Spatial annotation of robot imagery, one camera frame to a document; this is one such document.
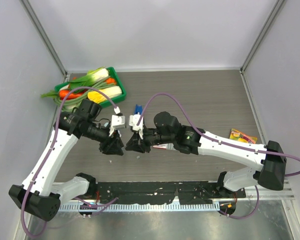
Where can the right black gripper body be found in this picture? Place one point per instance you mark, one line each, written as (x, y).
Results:
(152, 137)

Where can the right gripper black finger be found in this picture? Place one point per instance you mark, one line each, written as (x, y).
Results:
(135, 141)
(140, 148)

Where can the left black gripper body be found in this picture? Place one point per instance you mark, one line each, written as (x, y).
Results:
(100, 134)

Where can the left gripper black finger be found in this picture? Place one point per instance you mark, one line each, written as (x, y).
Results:
(111, 150)
(116, 142)

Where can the dark blue stapler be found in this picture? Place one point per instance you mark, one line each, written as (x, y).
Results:
(138, 109)

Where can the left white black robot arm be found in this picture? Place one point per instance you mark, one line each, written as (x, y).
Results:
(38, 195)

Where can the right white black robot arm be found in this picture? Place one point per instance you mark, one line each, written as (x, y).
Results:
(264, 164)

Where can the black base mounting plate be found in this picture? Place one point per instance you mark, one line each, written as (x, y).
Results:
(162, 192)

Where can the yellow white napa cabbage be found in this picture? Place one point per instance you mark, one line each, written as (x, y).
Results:
(111, 92)

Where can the green long beans bundle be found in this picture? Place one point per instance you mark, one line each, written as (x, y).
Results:
(74, 103)

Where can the small orange carrot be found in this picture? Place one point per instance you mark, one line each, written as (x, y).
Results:
(111, 81)

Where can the large orange carrot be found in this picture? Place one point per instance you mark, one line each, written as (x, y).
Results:
(63, 93)

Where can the upper white bok choy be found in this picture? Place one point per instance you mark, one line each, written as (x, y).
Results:
(90, 79)

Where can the green plastic tray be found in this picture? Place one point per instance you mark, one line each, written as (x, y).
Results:
(104, 79)

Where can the colourful candy bag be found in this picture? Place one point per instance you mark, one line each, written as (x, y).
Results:
(239, 136)

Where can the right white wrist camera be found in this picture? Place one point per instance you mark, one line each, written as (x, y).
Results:
(136, 124)

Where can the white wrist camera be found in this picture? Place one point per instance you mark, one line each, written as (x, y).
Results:
(117, 122)
(136, 124)

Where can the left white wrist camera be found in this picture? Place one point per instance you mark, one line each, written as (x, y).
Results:
(117, 122)

